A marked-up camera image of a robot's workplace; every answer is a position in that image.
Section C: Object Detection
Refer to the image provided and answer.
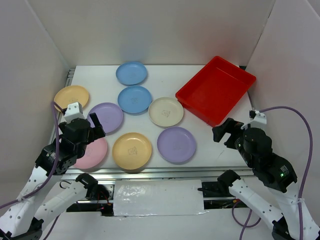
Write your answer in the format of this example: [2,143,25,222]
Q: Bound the purple plate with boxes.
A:
[156,126,197,164]
[87,102,124,134]

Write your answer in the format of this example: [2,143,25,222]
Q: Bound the pink plate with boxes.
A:
[73,138,108,170]

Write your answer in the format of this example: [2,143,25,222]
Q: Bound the orange plate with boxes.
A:
[54,85,89,109]
[112,132,152,171]

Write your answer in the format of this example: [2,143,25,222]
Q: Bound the blue plate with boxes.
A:
[117,85,152,114]
[115,61,148,86]

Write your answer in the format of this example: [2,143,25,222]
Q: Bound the cream white plate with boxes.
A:
[148,97,184,128]

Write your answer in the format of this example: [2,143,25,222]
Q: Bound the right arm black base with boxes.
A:
[197,181,232,199]

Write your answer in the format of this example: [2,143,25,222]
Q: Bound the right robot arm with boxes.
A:
[212,114,320,240]

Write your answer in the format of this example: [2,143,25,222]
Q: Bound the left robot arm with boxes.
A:
[0,113,106,240]

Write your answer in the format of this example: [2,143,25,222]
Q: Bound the red plastic bin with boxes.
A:
[175,56,256,127]

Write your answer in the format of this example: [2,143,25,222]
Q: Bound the white taped cover panel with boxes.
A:
[113,180,205,217]

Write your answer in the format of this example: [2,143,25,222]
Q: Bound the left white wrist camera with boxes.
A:
[63,102,85,124]

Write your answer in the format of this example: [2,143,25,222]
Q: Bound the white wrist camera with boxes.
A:
[241,110,267,130]
[63,102,85,124]

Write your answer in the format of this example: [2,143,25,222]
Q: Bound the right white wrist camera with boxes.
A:
[241,110,267,130]

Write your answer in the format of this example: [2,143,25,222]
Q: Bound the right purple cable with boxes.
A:
[231,106,314,240]

